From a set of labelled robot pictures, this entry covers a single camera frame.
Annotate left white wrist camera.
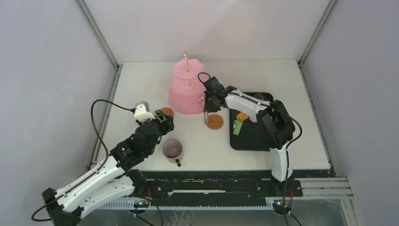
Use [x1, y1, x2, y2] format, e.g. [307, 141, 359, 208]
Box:
[134, 101, 155, 122]

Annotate yellow round biscuit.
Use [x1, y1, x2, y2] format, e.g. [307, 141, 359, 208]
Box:
[236, 112, 249, 122]

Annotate right black camera cable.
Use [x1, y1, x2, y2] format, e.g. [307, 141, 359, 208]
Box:
[197, 72, 303, 226]

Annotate left black camera cable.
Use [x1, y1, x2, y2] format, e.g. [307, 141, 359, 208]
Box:
[30, 99, 136, 223]

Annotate purple mug with black handle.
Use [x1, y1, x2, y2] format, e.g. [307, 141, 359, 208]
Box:
[162, 139, 184, 167]

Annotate black camera cable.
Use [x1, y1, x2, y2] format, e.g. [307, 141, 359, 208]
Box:
[30, 99, 136, 223]
[197, 72, 303, 226]

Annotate wooden round coaster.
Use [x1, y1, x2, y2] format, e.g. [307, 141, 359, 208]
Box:
[206, 114, 224, 130]
[161, 107, 174, 117]

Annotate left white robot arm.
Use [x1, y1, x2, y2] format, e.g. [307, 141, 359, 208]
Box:
[42, 107, 174, 226]

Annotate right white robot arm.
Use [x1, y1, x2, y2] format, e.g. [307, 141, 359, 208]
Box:
[200, 76, 299, 196]

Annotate pink frosted sprinkle donut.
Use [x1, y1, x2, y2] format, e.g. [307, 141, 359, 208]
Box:
[248, 115, 257, 123]

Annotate pink three-tier cake stand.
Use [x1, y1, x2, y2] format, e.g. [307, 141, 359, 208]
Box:
[168, 51, 205, 115]

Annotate left wooden round coaster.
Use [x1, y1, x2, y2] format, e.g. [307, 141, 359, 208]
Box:
[161, 107, 174, 117]

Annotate chocolate round cookie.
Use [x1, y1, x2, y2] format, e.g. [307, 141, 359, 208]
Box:
[253, 93, 263, 100]

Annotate right wooden round coaster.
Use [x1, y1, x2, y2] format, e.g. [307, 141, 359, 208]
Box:
[206, 114, 224, 130]

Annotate pink-tipped metal tongs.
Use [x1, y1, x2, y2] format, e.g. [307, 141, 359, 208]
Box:
[203, 107, 208, 126]

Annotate black serving tray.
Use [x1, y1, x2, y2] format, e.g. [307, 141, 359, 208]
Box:
[229, 109, 274, 152]

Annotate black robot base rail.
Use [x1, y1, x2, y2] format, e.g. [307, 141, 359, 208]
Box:
[142, 170, 303, 208]

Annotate green striped cake slice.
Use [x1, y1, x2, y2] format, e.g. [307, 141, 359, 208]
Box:
[232, 120, 243, 136]

